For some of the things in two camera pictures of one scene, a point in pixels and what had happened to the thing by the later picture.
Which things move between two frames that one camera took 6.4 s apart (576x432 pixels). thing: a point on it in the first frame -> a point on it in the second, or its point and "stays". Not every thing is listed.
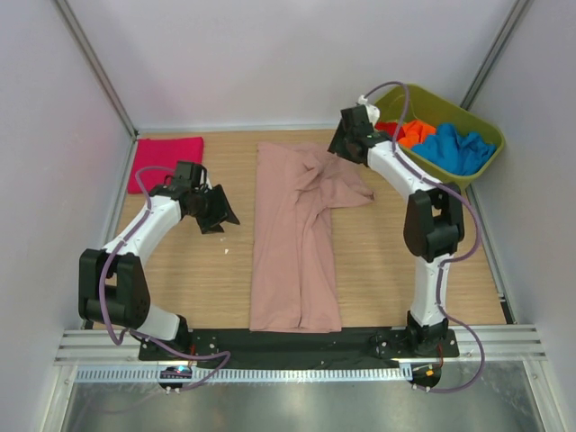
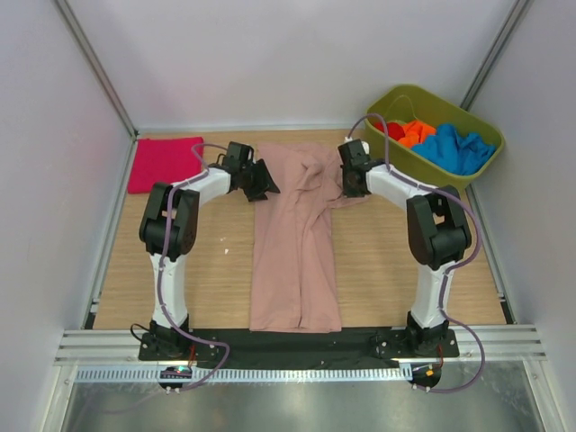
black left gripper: [221, 211] -> [265, 182]
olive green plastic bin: [433, 109] stays
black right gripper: [337, 144] -> [348, 192]
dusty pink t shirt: [293, 277] stays
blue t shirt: [454, 151] stays
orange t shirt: [415, 132] stays
